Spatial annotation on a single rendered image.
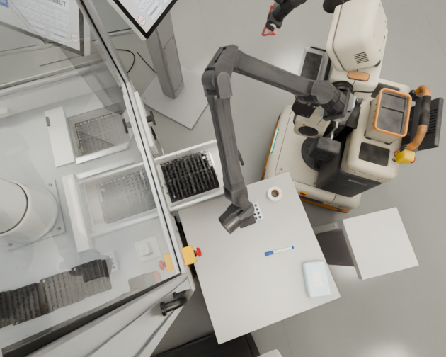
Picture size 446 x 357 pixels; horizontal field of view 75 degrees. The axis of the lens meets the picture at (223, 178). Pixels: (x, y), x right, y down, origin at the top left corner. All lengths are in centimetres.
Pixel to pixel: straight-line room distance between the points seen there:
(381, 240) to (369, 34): 92
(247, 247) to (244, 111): 134
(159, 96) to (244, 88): 70
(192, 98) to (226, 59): 160
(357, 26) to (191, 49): 184
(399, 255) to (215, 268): 86
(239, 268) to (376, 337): 132
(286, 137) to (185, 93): 92
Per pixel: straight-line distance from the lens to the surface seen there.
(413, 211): 262
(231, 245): 138
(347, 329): 236
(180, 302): 61
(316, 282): 141
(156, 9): 164
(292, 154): 204
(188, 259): 123
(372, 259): 156
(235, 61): 88
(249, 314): 141
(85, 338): 32
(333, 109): 114
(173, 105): 243
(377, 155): 162
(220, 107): 87
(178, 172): 134
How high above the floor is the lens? 214
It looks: 75 degrees down
